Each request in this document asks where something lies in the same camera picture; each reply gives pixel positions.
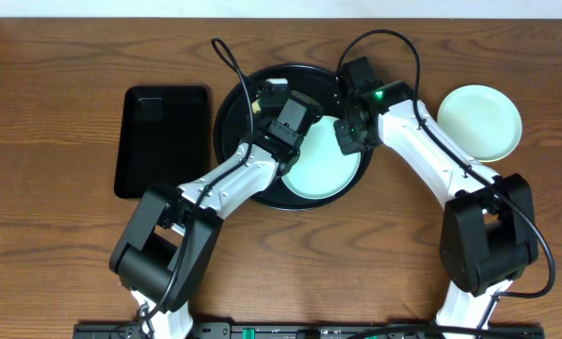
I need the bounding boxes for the yellow green scrub sponge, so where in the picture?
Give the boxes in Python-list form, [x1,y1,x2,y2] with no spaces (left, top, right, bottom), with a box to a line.
[251,100,262,116]

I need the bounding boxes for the light blue plate top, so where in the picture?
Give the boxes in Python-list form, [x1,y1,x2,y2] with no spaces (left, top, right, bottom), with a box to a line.
[281,116,361,200]

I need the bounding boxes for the light blue plate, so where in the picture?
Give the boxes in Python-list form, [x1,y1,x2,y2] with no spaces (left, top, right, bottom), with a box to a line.
[281,116,361,200]
[437,85,522,162]

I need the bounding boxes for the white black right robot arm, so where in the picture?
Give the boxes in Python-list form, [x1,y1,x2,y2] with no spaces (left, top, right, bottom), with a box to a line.
[335,80,539,331]

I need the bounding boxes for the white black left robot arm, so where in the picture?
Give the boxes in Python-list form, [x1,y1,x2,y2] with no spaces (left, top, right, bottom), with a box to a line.
[109,94,323,338]

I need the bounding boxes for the black round tray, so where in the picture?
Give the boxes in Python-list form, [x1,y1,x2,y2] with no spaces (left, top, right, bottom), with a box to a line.
[213,63,373,211]

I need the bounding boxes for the black rectangular tray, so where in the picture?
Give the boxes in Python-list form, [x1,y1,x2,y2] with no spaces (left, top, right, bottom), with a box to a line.
[114,86,211,199]

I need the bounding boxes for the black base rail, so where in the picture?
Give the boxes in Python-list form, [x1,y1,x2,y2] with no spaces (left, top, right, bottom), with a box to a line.
[72,322,546,339]

